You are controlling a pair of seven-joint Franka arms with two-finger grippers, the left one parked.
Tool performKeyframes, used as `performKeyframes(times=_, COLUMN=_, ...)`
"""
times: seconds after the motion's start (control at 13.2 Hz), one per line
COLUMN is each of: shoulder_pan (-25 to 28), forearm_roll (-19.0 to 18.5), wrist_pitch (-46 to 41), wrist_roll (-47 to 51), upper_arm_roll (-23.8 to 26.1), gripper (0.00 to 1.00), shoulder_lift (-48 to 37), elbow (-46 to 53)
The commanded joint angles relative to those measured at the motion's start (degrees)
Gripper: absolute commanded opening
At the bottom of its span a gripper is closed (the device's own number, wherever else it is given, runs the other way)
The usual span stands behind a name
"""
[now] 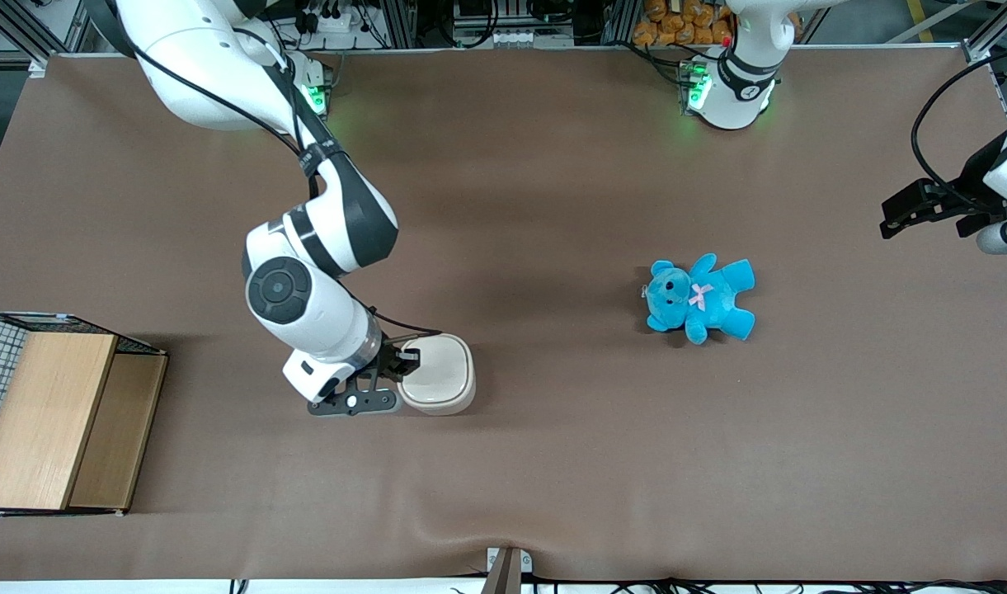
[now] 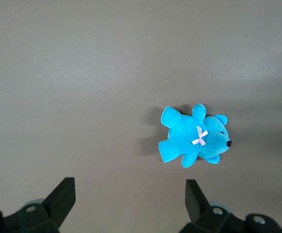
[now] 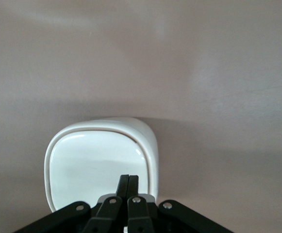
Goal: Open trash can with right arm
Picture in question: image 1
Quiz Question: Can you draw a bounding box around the orange plush toy pile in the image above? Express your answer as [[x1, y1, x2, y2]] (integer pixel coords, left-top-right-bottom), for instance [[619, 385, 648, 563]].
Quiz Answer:
[[633, 0, 735, 48]]

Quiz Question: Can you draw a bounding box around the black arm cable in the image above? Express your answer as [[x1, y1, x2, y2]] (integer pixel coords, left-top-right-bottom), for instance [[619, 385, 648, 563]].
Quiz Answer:
[[911, 41, 1007, 207], [87, 0, 443, 339]]

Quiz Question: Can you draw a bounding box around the white trash can lid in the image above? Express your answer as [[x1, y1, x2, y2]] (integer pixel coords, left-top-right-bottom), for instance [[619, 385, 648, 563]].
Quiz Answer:
[[399, 333, 473, 406]]

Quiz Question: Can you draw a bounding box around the white trash can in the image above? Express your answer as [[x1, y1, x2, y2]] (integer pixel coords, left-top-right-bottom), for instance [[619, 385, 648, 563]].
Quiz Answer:
[[396, 333, 477, 416]]

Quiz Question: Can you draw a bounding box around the aluminium frame corner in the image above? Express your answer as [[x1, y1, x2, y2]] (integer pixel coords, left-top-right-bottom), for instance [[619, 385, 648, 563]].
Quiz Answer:
[[962, 0, 1007, 65], [0, 0, 92, 73]]

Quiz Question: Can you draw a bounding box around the wooden shelf with wire rack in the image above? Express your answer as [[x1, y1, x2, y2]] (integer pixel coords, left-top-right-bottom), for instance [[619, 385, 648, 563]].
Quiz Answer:
[[0, 311, 169, 518]]

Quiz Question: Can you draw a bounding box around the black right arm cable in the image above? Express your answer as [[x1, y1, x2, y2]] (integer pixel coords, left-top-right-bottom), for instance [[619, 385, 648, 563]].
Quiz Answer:
[[87, 0, 443, 339]]

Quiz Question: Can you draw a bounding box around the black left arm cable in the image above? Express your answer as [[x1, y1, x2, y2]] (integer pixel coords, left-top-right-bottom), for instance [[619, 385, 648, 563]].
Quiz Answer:
[[911, 41, 1007, 207]]

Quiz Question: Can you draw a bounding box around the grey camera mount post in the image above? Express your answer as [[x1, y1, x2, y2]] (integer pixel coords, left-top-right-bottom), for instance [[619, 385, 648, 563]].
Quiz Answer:
[[485, 546, 534, 594]]

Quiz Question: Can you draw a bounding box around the blue teddy bear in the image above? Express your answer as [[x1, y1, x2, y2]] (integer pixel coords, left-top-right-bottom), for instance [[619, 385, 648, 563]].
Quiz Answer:
[[642, 253, 756, 346]]

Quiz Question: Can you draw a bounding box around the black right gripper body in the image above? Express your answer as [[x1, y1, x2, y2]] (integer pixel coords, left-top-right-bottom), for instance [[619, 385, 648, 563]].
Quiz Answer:
[[351, 341, 402, 395]]

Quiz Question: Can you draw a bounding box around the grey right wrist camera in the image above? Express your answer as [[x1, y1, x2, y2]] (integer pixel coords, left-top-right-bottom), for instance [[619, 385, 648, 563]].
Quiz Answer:
[[307, 385, 403, 417]]

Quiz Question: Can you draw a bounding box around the aluminium frame post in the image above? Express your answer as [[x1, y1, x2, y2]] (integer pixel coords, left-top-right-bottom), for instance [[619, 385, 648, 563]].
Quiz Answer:
[[379, 0, 418, 49], [602, 0, 638, 45]]

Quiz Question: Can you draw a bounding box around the brown table mat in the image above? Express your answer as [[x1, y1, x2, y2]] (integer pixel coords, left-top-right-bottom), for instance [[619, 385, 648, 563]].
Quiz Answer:
[[0, 45, 1007, 583]]

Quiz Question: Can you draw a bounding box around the white power strip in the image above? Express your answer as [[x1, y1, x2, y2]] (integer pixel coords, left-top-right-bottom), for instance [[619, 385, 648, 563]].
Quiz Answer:
[[304, 4, 365, 34]]

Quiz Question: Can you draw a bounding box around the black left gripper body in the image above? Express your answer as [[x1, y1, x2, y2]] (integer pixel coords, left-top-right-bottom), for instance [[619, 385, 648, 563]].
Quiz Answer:
[[932, 132, 1007, 240]]

